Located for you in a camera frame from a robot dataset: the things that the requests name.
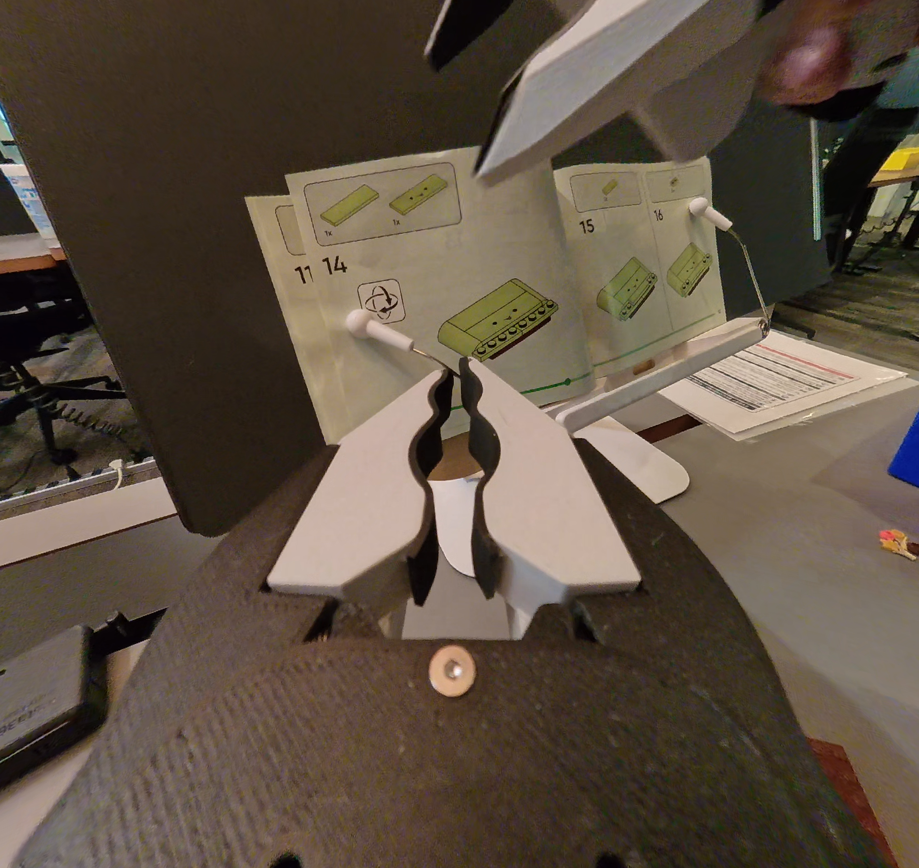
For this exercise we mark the brick instruction booklet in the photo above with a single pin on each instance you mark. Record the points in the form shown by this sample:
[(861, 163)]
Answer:
[(488, 257)]

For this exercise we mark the small orange flower piece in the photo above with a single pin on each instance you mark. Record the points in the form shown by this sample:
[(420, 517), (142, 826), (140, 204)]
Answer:
[(897, 543)]

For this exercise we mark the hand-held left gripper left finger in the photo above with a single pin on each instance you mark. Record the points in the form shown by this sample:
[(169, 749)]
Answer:
[(344, 523)]

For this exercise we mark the person's right hand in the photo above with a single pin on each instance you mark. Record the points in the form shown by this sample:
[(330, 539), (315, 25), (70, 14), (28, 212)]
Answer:
[(825, 42)]

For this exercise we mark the white stand base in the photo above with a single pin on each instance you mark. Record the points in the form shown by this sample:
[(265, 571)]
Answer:
[(646, 466)]

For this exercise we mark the blue bin with printed tag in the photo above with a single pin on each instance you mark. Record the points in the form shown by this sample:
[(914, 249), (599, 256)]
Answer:
[(908, 451)]

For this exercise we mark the flat black box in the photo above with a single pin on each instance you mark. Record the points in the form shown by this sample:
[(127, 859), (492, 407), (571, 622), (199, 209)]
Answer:
[(36, 695)]

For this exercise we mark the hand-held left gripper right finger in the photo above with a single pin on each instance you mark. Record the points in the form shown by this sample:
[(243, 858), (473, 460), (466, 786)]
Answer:
[(560, 523)]

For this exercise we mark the printed paper sheet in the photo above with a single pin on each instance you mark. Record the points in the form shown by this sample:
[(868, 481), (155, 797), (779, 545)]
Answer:
[(775, 379)]

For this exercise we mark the black office chair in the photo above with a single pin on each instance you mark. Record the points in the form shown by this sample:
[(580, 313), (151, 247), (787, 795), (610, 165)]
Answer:
[(43, 379)]

